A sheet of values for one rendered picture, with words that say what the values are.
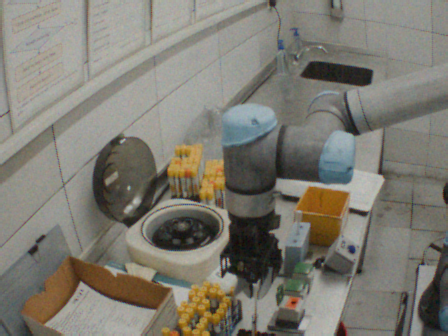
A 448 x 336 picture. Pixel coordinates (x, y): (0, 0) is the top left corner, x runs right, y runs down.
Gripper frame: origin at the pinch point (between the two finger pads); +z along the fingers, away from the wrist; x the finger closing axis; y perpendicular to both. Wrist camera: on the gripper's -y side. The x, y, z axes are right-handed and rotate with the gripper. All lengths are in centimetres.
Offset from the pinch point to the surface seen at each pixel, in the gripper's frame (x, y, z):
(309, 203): -2, -53, 13
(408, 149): 37, -249, 83
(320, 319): 12.0, -11.1, 17.6
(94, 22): -51, -31, -44
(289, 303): 4.8, -7.9, 10.0
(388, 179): 22, -238, 104
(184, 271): -20.3, -11.4, 9.0
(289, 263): -0.2, -25.5, 13.1
